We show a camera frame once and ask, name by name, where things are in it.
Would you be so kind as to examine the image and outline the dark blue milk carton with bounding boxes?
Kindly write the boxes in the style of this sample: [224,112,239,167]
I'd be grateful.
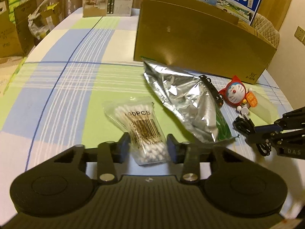
[216,0,262,25]

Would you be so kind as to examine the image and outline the black USB cable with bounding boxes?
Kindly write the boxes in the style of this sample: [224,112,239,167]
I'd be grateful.
[232,114,273,157]

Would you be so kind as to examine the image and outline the wall socket plate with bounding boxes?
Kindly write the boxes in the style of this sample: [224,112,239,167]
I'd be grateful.
[294,26,305,44]

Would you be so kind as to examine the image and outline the cardboard boxes pile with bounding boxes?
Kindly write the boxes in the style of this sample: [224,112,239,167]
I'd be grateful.
[1,0,63,58]

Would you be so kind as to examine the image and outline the red Doraemon figurine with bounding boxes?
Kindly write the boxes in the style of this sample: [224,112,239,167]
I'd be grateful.
[219,76,258,114]

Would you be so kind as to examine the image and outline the open brown cardboard box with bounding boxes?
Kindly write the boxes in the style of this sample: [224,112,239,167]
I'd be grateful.
[133,0,276,84]

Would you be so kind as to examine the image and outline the cotton swabs bag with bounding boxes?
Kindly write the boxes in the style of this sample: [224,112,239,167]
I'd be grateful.
[104,97,170,166]

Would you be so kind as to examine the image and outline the clear plastic tube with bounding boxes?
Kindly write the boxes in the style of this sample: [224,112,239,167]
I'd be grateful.
[250,91,280,124]

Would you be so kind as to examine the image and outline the quilted beige chair back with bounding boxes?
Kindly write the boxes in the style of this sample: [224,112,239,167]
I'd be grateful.
[251,13,280,49]

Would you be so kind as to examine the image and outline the black toy car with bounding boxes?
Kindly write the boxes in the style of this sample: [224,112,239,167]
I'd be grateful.
[200,75,224,108]

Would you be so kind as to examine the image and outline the silver foil pouch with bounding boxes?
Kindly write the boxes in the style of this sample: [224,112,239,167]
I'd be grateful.
[143,59,233,143]

